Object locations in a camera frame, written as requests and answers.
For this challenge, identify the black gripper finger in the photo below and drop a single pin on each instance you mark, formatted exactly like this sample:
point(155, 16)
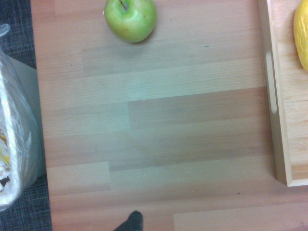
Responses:
point(132, 222)

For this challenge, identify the green apple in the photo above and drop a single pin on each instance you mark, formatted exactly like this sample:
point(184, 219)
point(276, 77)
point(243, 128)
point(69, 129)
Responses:
point(131, 20)

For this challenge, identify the clear plastic bag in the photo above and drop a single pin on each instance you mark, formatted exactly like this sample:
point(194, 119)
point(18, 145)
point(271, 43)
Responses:
point(14, 134)

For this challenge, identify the grey bin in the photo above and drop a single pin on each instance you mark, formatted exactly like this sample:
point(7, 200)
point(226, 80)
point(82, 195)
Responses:
point(27, 79)

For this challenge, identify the yellow mango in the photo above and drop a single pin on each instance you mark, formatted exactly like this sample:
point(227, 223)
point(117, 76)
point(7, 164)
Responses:
point(302, 33)

